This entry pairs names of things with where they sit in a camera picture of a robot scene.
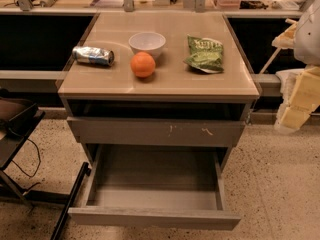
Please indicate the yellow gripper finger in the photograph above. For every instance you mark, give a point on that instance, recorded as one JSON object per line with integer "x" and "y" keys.
{"x": 286, "y": 39}
{"x": 300, "y": 102}

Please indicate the green jalapeno chip bag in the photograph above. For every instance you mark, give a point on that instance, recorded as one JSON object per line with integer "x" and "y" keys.
{"x": 206, "y": 54}

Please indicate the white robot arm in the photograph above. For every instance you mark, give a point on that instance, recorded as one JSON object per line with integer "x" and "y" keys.
{"x": 307, "y": 36}

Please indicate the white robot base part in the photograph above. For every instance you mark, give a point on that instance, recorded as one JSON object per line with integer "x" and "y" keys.
{"x": 288, "y": 79}

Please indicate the closed upper grey drawer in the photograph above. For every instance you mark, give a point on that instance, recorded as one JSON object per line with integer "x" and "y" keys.
{"x": 159, "y": 132}

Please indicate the grey drawer cabinet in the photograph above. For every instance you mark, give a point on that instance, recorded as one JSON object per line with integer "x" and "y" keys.
{"x": 174, "y": 90}

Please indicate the open lower grey drawer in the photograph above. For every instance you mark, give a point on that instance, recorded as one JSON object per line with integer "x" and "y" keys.
{"x": 155, "y": 186}

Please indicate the white stick with cap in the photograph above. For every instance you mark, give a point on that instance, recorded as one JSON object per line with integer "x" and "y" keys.
{"x": 270, "y": 60}

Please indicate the white bowl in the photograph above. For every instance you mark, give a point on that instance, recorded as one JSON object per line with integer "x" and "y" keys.
{"x": 149, "y": 42}

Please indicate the orange fruit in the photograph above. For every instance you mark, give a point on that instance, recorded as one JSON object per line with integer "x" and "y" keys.
{"x": 142, "y": 65}

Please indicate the crushed silver soda can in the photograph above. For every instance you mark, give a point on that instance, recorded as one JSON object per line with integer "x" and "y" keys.
{"x": 93, "y": 55}

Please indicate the black side cart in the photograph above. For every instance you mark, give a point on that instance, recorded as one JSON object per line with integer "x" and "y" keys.
{"x": 19, "y": 118}

